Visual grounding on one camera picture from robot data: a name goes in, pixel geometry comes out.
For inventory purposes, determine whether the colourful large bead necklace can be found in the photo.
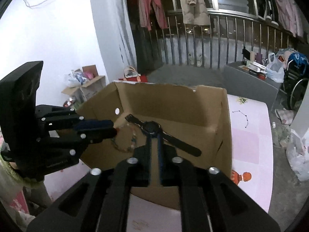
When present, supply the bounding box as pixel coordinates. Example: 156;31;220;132
110;122;139;153

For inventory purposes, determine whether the pink hanging garment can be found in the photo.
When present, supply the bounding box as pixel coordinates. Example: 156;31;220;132
275;0;303;37

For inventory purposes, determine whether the metal balcony railing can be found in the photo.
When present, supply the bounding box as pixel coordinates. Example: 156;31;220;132
129;9;302;70

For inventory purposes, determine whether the beige hanging jacket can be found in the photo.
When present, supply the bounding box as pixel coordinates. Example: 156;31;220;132
180;0;211;26

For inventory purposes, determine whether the grey low cabinet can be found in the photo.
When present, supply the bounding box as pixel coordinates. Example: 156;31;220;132
223;61;281;110

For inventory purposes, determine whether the red hanging garment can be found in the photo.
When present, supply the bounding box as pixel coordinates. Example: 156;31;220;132
138;0;168;31

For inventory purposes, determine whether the open cardboard box with clutter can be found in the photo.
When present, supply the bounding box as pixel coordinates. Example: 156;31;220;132
61;65;106;103

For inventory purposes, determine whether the wheelchair with blue bag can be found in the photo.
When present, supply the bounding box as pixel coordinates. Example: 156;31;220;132
283;52;308;111

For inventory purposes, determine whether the white plastic bag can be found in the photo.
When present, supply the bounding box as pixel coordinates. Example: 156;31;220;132
266;52;284;83

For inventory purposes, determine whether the black smart watch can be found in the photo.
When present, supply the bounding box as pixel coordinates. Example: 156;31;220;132
125;114;202;157

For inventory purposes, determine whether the brown cardboard box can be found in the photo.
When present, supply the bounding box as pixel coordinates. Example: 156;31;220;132
77;82;232;209

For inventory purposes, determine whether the left hand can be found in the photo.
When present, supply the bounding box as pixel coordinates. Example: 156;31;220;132
1;158;52;207

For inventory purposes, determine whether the pink balloon print bedsheet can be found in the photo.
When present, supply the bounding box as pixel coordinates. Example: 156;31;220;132
45;95;280;231

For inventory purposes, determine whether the red tote bag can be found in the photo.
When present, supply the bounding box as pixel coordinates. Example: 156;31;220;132
119;66;148;83

